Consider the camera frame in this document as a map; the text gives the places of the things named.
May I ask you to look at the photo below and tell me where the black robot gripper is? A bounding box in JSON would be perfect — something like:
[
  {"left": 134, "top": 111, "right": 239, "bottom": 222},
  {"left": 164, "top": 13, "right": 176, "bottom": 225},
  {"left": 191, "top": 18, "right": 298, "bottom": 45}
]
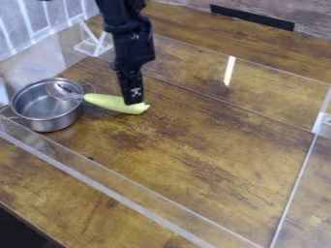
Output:
[{"left": 95, "top": 0, "right": 155, "bottom": 106}]

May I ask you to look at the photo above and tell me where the green handled metal spoon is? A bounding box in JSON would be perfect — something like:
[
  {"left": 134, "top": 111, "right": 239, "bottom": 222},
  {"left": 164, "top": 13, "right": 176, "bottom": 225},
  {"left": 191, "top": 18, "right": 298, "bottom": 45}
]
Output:
[{"left": 46, "top": 83, "right": 150, "bottom": 115}]

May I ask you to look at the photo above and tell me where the small stainless steel pot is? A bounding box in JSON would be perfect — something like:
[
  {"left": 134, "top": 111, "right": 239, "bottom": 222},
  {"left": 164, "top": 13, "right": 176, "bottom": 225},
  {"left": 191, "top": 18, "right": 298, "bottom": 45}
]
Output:
[{"left": 0, "top": 77, "right": 96, "bottom": 133}]

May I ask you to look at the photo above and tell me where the black bar on table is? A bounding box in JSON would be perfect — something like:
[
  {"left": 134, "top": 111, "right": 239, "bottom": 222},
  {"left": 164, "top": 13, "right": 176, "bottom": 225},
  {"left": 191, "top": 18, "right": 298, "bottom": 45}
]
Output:
[{"left": 210, "top": 4, "right": 295, "bottom": 31}]

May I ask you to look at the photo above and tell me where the clear acrylic front barrier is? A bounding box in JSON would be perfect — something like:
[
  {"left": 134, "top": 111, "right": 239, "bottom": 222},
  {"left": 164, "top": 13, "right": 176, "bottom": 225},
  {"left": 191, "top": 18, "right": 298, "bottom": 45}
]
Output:
[{"left": 0, "top": 114, "right": 263, "bottom": 248}]

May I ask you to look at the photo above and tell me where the clear acrylic barrier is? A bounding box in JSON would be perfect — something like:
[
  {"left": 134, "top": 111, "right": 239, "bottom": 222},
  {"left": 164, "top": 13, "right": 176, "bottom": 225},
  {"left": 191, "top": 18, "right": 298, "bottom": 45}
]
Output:
[
  {"left": 270, "top": 87, "right": 331, "bottom": 248},
  {"left": 0, "top": 114, "right": 263, "bottom": 248}
]

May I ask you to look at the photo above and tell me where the clear acrylic right barrier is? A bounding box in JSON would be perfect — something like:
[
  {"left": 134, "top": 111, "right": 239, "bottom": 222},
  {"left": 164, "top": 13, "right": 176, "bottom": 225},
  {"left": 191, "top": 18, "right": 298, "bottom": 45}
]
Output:
[{"left": 270, "top": 87, "right": 331, "bottom": 248}]

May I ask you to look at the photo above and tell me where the clear acrylic triangle bracket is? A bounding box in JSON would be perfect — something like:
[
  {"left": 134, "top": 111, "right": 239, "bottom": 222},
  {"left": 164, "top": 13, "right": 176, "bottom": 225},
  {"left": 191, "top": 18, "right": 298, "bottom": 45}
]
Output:
[{"left": 74, "top": 22, "right": 114, "bottom": 57}]

